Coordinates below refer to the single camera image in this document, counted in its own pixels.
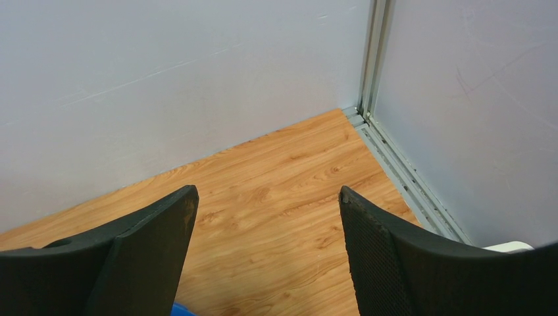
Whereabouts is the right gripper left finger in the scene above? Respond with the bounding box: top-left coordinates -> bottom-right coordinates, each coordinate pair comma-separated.
1,185 -> 199,315

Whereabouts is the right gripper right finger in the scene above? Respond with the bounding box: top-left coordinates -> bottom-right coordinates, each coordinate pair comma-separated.
339,186 -> 557,315

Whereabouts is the blue divided plastic bin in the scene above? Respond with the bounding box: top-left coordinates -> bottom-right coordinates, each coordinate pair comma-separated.
170,302 -> 196,316

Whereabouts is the white plastic basket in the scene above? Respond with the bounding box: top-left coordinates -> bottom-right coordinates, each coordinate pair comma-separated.
484,241 -> 534,253

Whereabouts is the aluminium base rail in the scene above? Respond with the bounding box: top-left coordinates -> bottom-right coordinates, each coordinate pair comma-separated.
342,107 -> 473,246

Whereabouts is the right aluminium frame post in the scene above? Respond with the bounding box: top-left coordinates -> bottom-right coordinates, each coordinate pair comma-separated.
357,0 -> 395,120

